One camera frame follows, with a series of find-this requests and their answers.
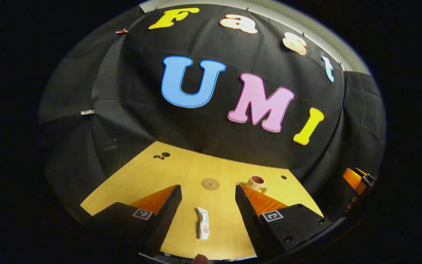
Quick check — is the beige cup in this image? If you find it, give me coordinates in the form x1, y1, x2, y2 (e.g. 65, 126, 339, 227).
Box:
247, 175, 267, 193

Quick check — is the black backdrop cloth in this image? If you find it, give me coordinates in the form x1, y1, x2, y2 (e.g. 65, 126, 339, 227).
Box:
38, 4, 386, 228

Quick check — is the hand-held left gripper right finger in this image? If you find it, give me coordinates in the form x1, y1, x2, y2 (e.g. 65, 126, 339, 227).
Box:
235, 184, 332, 259

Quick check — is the white toothpaste tube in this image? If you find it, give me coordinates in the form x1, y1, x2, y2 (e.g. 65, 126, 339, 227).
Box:
196, 207, 210, 240

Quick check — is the round cork coaster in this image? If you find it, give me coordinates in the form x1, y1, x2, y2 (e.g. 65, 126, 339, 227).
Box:
201, 178, 220, 191

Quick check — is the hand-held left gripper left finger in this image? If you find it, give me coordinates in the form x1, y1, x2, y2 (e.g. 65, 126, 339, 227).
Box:
83, 184, 183, 257

